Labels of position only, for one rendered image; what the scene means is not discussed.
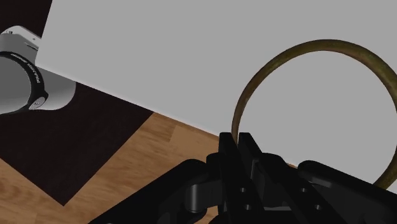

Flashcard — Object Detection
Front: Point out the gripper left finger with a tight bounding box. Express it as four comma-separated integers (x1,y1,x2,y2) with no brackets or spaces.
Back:
88,132,265,224

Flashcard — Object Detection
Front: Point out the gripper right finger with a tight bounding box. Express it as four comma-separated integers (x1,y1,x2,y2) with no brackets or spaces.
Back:
238,132,397,224

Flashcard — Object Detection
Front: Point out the olive brass ring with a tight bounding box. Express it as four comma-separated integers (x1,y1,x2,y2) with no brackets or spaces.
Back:
230,39,397,191

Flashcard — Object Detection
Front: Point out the dark robot stand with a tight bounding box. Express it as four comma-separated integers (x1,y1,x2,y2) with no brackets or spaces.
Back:
0,0,155,207

